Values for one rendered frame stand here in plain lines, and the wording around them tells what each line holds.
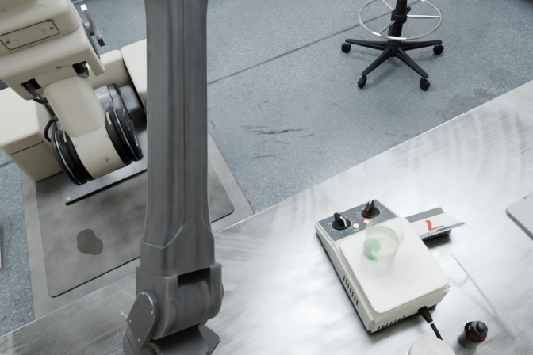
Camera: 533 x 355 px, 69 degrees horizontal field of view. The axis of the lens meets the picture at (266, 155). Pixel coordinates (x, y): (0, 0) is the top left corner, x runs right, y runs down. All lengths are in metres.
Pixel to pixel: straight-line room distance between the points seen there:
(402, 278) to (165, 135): 0.40
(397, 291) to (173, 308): 0.34
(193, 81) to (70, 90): 0.79
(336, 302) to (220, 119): 1.46
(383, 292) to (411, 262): 0.06
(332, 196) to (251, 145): 1.12
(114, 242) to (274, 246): 0.68
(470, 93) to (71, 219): 1.85
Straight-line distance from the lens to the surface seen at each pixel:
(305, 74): 2.20
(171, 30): 0.40
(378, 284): 0.61
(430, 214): 0.78
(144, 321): 0.42
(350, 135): 1.88
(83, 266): 1.31
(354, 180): 0.80
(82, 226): 1.39
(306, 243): 0.73
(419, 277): 0.63
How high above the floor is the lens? 1.40
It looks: 51 degrees down
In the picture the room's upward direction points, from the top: 9 degrees counter-clockwise
